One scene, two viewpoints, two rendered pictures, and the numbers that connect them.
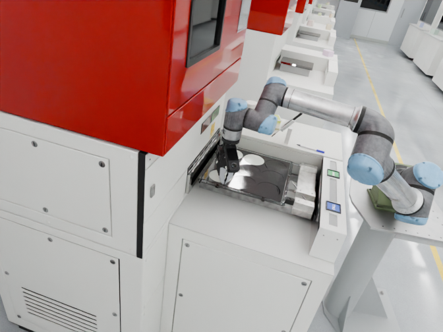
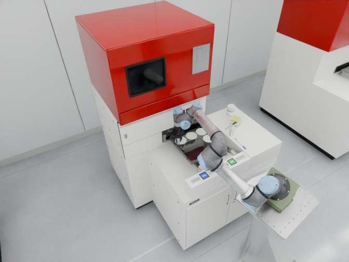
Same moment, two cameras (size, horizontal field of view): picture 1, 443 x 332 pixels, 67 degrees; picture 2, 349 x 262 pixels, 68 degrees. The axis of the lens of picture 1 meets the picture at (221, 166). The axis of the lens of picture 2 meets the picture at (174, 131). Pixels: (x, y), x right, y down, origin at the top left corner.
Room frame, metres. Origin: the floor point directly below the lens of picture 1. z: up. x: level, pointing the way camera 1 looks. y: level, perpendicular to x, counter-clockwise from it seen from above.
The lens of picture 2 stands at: (0.07, -1.23, 2.45)
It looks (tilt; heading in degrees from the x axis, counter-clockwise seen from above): 41 degrees down; 49
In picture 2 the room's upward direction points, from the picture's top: 1 degrees counter-clockwise
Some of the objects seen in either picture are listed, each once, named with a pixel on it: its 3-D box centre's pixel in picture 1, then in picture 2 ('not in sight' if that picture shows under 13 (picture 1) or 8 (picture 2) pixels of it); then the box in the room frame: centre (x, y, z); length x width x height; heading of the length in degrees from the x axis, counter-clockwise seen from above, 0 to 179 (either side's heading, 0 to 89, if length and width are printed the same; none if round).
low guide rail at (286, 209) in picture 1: (254, 199); not in sight; (1.17, -0.16, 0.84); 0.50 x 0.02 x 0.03; 78
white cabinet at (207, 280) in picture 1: (254, 243); (209, 183); (1.36, -0.25, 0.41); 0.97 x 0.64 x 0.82; 168
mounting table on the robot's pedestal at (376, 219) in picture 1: (391, 214); (273, 202); (1.35, -0.87, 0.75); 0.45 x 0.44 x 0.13; 88
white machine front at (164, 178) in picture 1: (190, 153); (165, 125); (1.16, 0.13, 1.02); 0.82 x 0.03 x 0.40; 168
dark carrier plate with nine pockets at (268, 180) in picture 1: (249, 170); (198, 143); (1.30, -0.13, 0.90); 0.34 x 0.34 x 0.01; 78
